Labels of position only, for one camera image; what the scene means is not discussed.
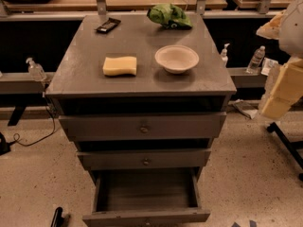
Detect clear plastic water bottle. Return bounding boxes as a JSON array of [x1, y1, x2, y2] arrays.
[[246, 45, 265, 74]]

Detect white pump bottle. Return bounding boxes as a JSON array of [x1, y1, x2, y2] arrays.
[[221, 44, 230, 66]]

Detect black stand leg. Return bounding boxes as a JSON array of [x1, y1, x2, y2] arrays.
[[266, 122, 303, 169]]

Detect white paper packet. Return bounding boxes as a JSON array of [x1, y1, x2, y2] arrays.
[[261, 58, 278, 76]]

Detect yellow sponge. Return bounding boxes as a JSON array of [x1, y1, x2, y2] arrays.
[[102, 56, 137, 77]]

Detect grey middle drawer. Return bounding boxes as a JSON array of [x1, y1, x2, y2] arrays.
[[78, 148, 210, 170]]

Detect grey top drawer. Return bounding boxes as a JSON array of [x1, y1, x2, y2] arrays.
[[59, 113, 226, 142]]

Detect black snack bar wrapper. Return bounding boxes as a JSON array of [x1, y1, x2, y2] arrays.
[[96, 18, 121, 33]]

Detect folded paper on floor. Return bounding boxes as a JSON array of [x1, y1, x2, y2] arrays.
[[233, 99, 258, 119]]

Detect grey open bottom drawer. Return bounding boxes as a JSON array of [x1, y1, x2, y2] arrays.
[[82, 168, 210, 227]]

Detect black power cable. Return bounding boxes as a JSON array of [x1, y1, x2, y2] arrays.
[[12, 104, 59, 148]]

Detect wooden workbench shelf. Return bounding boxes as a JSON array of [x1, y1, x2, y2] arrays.
[[4, 0, 259, 13]]

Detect black object bottom left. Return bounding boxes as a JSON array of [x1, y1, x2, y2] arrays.
[[50, 207, 70, 227]]

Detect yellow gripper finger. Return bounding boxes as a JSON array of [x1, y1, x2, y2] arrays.
[[258, 58, 303, 119]]

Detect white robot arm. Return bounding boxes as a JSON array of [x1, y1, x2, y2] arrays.
[[257, 0, 303, 119]]

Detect white bowl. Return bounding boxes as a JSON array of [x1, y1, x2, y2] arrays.
[[154, 45, 200, 74]]

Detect grey wooden drawer cabinet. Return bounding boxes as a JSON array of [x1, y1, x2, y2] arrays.
[[44, 13, 238, 227]]

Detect clear sanitizer pump bottle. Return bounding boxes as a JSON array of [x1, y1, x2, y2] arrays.
[[26, 58, 46, 81]]

